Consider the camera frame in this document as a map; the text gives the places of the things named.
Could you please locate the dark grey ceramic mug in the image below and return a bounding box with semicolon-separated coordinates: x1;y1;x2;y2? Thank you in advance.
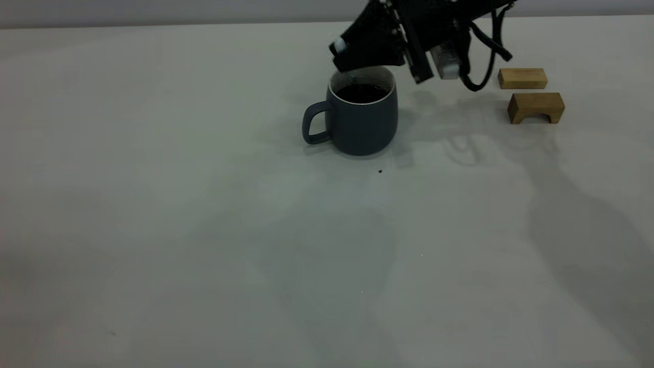
302;65;399;156

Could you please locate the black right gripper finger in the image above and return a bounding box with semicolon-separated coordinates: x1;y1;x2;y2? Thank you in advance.
343;0;404;42
332;32;407;73

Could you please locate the black right camera mount bar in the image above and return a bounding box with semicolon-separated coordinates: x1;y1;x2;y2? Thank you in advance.
396;0;435;85

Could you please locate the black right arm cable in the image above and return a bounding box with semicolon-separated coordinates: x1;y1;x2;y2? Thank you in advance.
459;5;513;93

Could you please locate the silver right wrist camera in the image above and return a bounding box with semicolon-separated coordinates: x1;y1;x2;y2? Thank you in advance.
430;42;463;80

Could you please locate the arched wooden block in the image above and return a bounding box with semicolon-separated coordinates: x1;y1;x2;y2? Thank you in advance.
507;92;566;125

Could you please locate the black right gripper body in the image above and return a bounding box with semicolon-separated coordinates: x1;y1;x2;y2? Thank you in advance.
404;0;516;49

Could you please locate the flat rectangular wooden block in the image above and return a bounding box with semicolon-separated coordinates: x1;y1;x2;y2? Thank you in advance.
498;68;548;90

